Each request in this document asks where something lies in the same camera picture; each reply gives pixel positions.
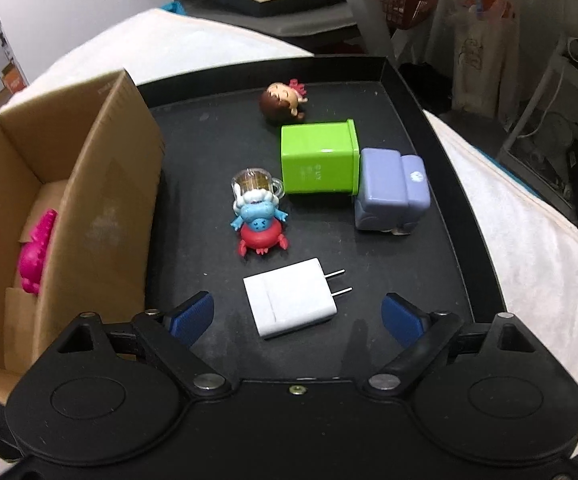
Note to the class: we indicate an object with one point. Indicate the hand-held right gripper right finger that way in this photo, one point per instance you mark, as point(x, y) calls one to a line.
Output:
point(400, 316)

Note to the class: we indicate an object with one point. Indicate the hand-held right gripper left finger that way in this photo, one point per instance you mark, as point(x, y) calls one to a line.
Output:
point(194, 317)

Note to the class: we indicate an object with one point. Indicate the black plastic tray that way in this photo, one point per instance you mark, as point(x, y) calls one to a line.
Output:
point(204, 260)

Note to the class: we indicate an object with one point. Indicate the white plug charger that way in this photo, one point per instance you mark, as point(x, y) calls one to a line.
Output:
point(289, 300)

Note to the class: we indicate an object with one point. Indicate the blue monster figurine with mug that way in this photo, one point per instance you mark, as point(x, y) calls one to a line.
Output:
point(259, 220)

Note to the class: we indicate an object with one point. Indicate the lavender plastic case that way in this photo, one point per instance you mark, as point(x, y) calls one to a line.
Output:
point(384, 180)

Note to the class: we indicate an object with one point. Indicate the brown cardboard box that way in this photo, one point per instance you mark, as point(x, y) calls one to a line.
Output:
point(104, 200)

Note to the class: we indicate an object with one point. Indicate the green hexagonal tin box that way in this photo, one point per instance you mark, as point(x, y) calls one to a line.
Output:
point(314, 160)

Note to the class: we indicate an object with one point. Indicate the brown-haired doll figurine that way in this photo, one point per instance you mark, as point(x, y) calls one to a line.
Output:
point(276, 102)

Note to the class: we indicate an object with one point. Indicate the pink plastic toy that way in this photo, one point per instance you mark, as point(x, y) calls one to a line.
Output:
point(36, 255)

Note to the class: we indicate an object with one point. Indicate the beige tote bag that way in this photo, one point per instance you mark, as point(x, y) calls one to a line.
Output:
point(479, 55)

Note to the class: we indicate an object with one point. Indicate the orange box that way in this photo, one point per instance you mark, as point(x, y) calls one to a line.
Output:
point(13, 80)

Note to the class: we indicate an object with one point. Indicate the grey cushion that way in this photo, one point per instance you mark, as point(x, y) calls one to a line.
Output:
point(314, 22)

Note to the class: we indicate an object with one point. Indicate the red plastic basket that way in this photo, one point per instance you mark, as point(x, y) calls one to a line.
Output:
point(404, 7)

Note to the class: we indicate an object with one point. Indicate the white cabinet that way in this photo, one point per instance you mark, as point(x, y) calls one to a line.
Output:
point(69, 5)

